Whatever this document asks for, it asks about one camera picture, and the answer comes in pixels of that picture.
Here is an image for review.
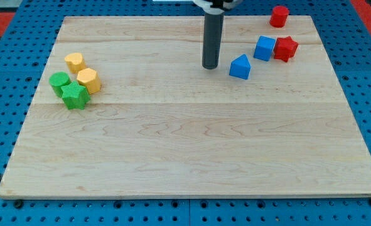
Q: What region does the blue cube block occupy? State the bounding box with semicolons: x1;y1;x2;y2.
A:
253;36;276;62

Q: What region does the wooden board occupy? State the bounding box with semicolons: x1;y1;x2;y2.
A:
0;16;371;200

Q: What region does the red star block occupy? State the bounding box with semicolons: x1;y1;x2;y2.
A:
274;36;299;62

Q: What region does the red cylinder block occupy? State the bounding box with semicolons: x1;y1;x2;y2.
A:
269;6;289;28

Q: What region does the yellow hexagon block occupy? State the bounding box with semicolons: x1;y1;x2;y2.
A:
77;68;101;94

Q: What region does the blue triangle block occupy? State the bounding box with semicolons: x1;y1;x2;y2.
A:
229;54;251;80

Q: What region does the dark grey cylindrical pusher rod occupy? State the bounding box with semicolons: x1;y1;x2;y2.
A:
202;13;224;70

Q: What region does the green star block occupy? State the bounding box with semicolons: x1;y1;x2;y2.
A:
62;81;90;110

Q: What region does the green cylinder block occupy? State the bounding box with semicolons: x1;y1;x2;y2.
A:
49;72;72;97

